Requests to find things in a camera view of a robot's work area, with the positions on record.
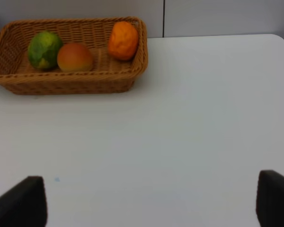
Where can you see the orange wicker basket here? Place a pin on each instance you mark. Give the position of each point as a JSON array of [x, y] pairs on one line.
[[108, 75]]

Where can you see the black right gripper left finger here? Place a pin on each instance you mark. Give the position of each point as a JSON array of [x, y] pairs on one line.
[[25, 204]]

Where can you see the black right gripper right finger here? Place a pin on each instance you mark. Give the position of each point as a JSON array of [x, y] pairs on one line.
[[270, 199]]

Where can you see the red yellow peach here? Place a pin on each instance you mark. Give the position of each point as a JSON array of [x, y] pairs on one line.
[[74, 57]]

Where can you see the orange tangerine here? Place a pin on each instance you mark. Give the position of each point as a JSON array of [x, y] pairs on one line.
[[123, 41]]

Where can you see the green mango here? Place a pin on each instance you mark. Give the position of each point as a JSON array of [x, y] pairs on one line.
[[43, 50]]

